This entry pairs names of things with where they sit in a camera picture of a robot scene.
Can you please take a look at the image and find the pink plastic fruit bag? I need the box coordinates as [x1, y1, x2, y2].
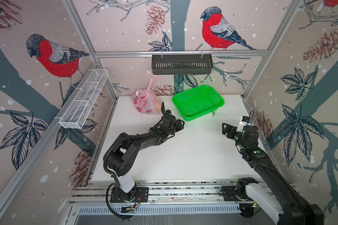
[131, 75, 162, 115]

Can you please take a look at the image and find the green plastic basket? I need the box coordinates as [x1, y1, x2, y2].
[172, 85, 224, 121]

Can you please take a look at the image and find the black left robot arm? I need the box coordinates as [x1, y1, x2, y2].
[103, 104, 185, 199]

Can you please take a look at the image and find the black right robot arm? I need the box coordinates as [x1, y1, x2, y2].
[222, 123, 324, 225]

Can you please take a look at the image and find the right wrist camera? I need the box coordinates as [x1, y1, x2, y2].
[240, 116, 252, 126]

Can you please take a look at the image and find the black hanging wall basket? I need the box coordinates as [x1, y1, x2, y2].
[152, 54, 213, 75]

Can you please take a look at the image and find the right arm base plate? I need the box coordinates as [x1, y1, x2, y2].
[219, 186, 246, 202]

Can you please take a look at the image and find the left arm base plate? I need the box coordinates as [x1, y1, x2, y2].
[110, 187, 149, 203]

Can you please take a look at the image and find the white wire mesh shelf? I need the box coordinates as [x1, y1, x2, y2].
[59, 68, 109, 129]

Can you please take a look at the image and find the aluminium rail frame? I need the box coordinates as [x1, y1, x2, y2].
[69, 179, 302, 216]

